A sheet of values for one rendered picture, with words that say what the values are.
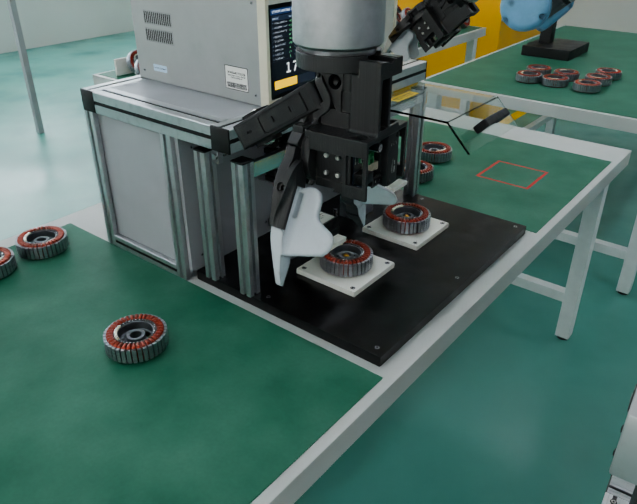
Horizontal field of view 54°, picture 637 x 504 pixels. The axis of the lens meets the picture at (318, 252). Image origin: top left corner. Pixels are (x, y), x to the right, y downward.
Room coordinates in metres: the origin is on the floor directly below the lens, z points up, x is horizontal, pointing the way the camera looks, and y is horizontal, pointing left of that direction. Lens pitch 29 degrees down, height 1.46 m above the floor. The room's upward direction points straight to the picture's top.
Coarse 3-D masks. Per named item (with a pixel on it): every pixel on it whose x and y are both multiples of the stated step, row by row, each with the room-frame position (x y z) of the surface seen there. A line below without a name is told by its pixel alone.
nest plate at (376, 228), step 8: (368, 224) 1.34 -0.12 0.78; (376, 224) 1.34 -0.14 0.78; (432, 224) 1.34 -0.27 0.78; (440, 224) 1.34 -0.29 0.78; (448, 224) 1.34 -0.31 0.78; (368, 232) 1.31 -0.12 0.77; (376, 232) 1.30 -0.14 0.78; (384, 232) 1.29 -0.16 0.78; (392, 232) 1.29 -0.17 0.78; (424, 232) 1.29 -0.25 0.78; (432, 232) 1.29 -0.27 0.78; (440, 232) 1.31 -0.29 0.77; (392, 240) 1.27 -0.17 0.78; (400, 240) 1.26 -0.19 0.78; (408, 240) 1.25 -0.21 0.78; (416, 240) 1.25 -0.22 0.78; (424, 240) 1.25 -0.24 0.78; (416, 248) 1.23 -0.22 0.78
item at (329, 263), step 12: (336, 252) 1.17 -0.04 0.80; (348, 252) 1.15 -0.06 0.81; (360, 252) 1.15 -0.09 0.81; (372, 252) 1.14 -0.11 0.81; (324, 264) 1.11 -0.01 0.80; (336, 264) 1.09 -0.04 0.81; (348, 264) 1.09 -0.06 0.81; (360, 264) 1.09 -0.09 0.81; (372, 264) 1.14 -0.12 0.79; (348, 276) 1.09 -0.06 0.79
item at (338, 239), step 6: (324, 216) 1.20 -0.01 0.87; (330, 216) 1.20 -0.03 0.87; (336, 216) 1.20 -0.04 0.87; (324, 222) 1.17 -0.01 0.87; (330, 222) 1.17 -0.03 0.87; (336, 222) 1.19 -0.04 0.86; (330, 228) 1.17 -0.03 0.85; (336, 228) 1.19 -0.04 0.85; (336, 234) 1.19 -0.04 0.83; (336, 240) 1.16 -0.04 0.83; (342, 240) 1.17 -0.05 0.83; (336, 246) 1.15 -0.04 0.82
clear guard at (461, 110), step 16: (416, 96) 1.43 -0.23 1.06; (432, 96) 1.43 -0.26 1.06; (448, 96) 1.43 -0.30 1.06; (464, 96) 1.43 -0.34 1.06; (480, 96) 1.43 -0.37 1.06; (496, 96) 1.43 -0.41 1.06; (400, 112) 1.31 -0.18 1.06; (416, 112) 1.30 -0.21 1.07; (432, 112) 1.30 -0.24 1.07; (448, 112) 1.30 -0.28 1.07; (464, 112) 1.30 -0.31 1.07; (480, 112) 1.34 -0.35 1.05; (464, 128) 1.26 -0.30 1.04; (496, 128) 1.33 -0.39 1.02; (464, 144) 1.22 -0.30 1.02; (480, 144) 1.25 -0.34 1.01
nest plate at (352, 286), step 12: (312, 264) 1.15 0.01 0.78; (384, 264) 1.15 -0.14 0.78; (312, 276) 1.10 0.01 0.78; (324, 276) 1.10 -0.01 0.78; (336, 276) 1.10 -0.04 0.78; (360, 276) 1.10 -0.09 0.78; (372, 276) 1.10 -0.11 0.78; (336, 288) 1.07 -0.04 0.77; (348, 288) 1.05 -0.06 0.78; (360, 288) 1.05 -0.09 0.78
